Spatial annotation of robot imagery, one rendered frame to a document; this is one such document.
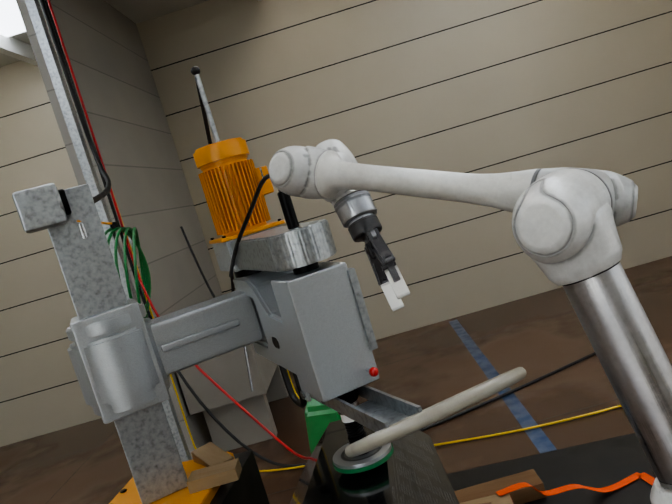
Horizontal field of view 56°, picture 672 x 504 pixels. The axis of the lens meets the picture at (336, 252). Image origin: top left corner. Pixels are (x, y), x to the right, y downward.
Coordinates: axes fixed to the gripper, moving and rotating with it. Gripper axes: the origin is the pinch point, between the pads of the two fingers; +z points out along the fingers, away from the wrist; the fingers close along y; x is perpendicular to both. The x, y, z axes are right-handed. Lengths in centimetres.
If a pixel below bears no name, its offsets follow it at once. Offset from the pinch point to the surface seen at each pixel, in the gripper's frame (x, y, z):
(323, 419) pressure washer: 29, 250, 8
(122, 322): 83, 100, -51
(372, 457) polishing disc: 17, 85, 32
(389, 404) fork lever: 6, 63, 19
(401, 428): 11.7, 1.2, 25.7
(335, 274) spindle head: 5, 62, -26
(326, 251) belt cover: 5, 57, -33
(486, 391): -8.3, -0.1, 26.2
